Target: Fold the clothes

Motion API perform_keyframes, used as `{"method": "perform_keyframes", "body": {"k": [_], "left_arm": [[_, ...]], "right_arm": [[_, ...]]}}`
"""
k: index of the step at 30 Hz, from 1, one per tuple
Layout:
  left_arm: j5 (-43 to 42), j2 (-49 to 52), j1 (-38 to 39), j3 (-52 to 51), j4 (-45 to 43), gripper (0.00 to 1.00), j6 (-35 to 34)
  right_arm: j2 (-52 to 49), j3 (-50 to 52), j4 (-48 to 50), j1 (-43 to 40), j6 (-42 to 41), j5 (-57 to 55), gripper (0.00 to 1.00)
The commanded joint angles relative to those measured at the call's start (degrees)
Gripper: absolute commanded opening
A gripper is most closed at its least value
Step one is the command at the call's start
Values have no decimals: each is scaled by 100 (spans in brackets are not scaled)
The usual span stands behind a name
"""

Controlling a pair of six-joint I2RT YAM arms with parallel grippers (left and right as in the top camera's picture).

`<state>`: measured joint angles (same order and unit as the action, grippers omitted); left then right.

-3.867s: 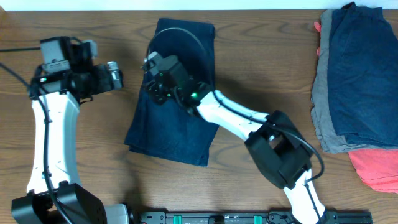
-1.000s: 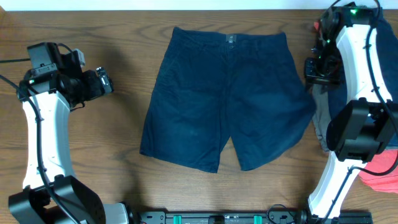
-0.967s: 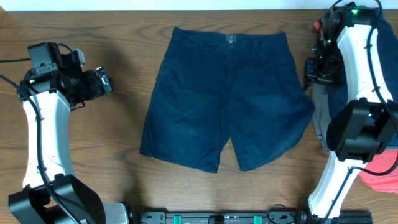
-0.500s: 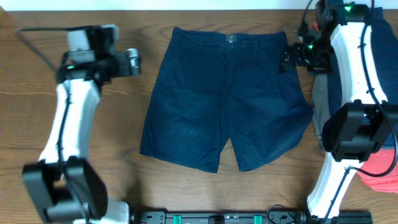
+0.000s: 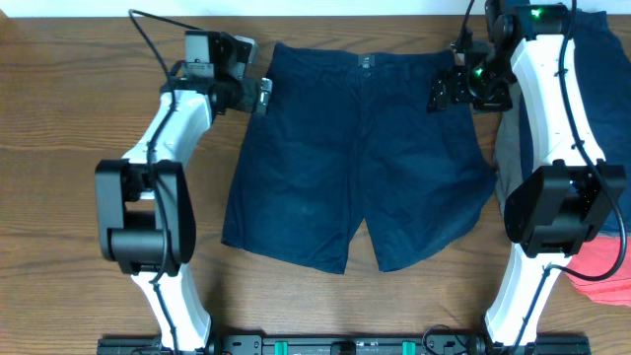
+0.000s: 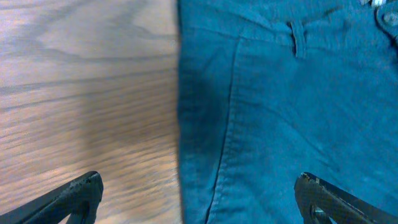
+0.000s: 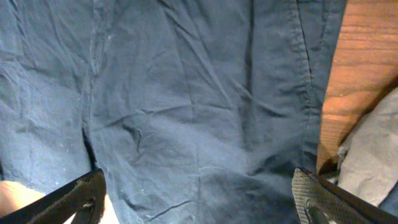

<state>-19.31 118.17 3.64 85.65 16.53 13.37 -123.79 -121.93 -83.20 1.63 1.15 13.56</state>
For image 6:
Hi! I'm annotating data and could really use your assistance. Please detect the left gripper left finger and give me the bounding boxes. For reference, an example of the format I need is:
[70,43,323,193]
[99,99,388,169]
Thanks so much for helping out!
[1,171,104,224]

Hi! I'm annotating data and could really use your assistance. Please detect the navy blue shorts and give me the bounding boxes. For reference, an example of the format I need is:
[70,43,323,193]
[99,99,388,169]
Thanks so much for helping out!
[178,0,397,224]

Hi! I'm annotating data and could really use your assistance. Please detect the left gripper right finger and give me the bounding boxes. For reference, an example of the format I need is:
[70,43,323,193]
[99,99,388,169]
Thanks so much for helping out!
[294,172,397,224]

